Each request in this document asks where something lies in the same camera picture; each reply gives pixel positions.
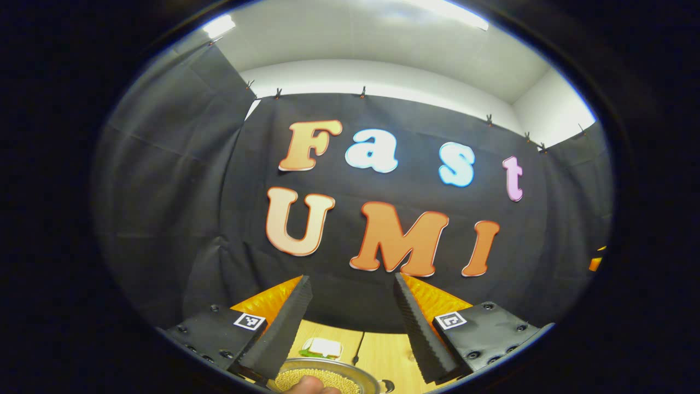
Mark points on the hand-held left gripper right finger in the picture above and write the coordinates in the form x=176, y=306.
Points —
x=418, y=334

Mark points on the small white plate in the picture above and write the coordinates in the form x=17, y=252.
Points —
x=340, y=356

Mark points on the heap of yellow soybeans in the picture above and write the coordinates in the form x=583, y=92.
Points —
x=336, y=376

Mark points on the small rectangular ceiling light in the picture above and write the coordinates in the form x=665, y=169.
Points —
x=219, y=25

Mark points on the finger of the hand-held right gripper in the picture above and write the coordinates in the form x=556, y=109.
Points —
x=596, y=262

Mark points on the row of black cloth clips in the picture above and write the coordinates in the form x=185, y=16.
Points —
x=362, y=92

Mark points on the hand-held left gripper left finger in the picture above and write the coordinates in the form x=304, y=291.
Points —
x=284, y=331

